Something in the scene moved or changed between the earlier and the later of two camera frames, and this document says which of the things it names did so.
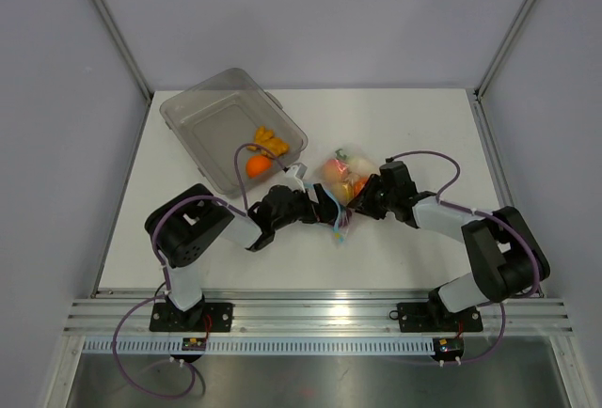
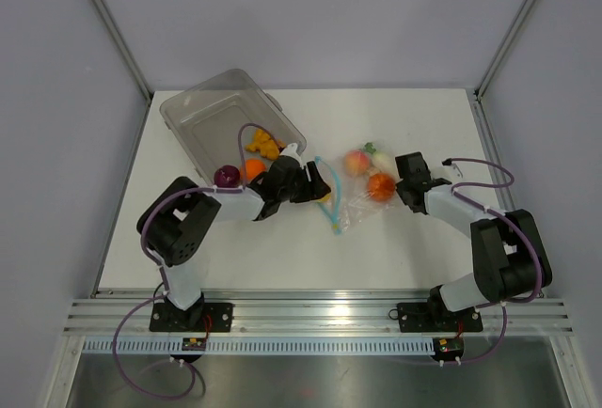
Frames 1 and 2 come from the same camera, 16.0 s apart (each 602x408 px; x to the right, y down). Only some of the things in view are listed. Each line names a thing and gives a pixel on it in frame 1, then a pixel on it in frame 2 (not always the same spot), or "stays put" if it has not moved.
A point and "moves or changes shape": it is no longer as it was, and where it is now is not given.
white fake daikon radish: [362, 166] → [382, 161]
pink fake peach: [335, 170] → [356, 162]
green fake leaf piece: [340, 155] → [370, 148]
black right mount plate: [426, 317] stays put
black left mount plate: [166, 318] stays put
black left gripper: [327, 210] → [313, 189]
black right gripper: [363, 202] → [400, 187]
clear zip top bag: [342, 173] moves or changes shape
